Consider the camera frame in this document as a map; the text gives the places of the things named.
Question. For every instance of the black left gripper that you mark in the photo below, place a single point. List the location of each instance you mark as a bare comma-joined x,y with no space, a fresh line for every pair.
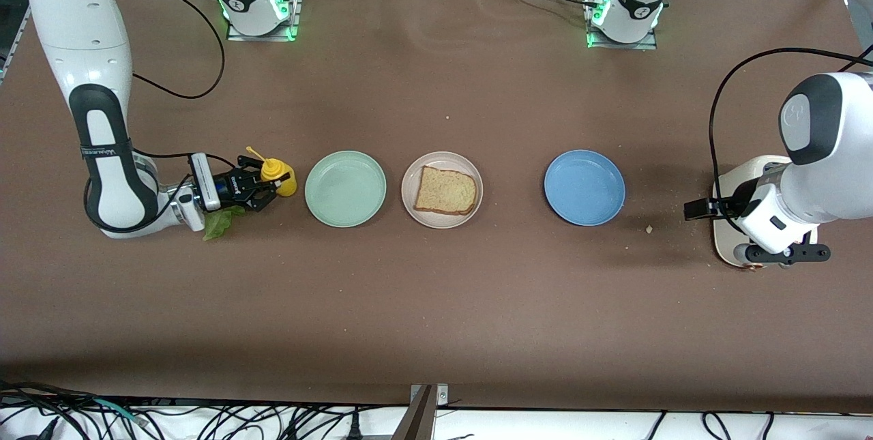
731,205

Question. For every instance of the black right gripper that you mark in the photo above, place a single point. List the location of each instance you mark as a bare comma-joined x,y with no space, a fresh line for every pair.
234,186

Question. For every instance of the yellow squeeze mustard bottle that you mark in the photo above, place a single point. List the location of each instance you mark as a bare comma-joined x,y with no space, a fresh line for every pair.
286,184

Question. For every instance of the green lettuce leaf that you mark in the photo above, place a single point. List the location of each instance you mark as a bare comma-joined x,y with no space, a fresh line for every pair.
217,225

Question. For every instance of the brown toast bread slice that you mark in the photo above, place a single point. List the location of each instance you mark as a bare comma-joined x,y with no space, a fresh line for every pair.
447,191

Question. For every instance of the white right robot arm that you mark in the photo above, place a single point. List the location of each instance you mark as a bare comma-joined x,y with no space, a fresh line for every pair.
75,17

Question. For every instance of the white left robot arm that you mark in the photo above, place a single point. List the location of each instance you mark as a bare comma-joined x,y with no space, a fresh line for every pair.
832,153

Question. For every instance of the mint green round plate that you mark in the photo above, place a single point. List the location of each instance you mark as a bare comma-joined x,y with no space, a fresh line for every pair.
345,189

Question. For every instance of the blue round plate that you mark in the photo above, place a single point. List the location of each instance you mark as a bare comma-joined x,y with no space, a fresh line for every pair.
584,187

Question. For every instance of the beige round plate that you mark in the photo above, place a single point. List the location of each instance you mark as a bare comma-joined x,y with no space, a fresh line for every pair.
436,218

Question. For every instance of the white two-slot toaster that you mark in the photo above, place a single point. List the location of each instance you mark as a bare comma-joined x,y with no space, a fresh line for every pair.
726,242

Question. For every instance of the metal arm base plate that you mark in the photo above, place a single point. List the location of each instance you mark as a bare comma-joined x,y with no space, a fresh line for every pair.
297,10
624,45

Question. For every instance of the aluminium table edge rail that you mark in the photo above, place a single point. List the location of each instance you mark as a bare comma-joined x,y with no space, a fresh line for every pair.
13,44

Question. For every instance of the small silver bracket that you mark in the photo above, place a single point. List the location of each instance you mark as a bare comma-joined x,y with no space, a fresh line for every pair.
442,393

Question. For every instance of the grey metal post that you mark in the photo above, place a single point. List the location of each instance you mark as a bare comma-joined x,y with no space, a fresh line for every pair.
417,419

